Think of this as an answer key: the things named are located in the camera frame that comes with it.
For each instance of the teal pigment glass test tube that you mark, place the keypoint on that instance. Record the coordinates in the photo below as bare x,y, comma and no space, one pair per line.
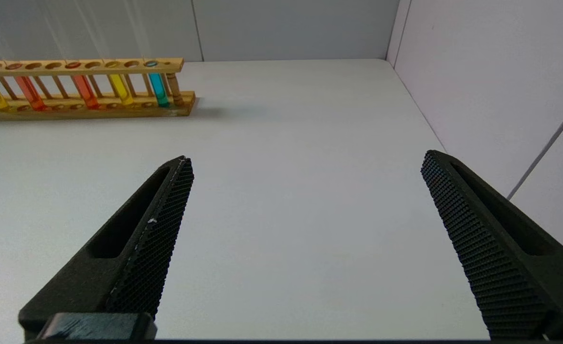
157,88

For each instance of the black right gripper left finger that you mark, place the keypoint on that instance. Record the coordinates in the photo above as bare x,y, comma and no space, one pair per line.
119,258

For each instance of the wooden test tube rack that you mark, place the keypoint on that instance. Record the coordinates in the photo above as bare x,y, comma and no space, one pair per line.
95,112

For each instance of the orange pigment glass test tube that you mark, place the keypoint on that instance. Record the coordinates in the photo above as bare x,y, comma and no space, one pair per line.
29,93
84,91

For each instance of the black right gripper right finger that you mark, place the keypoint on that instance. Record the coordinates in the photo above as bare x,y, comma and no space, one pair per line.
510,267

